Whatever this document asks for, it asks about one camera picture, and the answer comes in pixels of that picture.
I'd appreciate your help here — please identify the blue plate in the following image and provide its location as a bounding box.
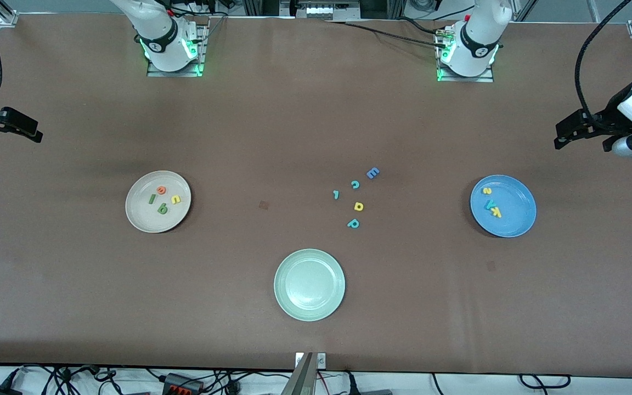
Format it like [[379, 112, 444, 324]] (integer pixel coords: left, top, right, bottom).
[[470, 174, 537, 238]]

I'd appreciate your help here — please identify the beige brown plate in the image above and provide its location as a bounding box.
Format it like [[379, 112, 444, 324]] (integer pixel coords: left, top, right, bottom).
[[125, 171, 192, 234]]

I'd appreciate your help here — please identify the metal control device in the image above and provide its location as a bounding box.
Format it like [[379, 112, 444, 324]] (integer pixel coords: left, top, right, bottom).
[[280, 0, 362, 21]]

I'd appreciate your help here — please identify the black orange power strip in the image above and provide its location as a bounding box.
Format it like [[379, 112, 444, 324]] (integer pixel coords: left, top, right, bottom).
[[162, 373, 205, 394]]

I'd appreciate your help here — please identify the pale green plate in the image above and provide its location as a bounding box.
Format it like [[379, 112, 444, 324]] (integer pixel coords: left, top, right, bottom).
[[274, 249, 346, 322]]

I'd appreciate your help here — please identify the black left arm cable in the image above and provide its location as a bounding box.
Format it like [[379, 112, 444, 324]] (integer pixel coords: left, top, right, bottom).
[[575, 0, 629, 119]]

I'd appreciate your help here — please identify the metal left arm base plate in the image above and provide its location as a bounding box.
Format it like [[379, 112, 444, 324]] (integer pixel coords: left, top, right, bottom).
[[437, 25, 495, 83]]

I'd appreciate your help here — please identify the black cable on table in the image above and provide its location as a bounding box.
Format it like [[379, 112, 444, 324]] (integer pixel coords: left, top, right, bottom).
[[324, 16, 451, 50]]

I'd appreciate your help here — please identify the black looped cable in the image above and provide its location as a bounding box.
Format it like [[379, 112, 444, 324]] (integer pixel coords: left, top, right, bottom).
[[518, 374, 572, 390]]

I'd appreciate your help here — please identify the white mounting bracket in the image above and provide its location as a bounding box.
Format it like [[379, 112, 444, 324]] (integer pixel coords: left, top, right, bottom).
[[295, 353, 327, 369]]

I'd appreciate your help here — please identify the grey metal camera bar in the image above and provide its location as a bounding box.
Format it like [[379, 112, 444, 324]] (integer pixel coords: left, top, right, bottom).
[[280, 352, 317, 395]]

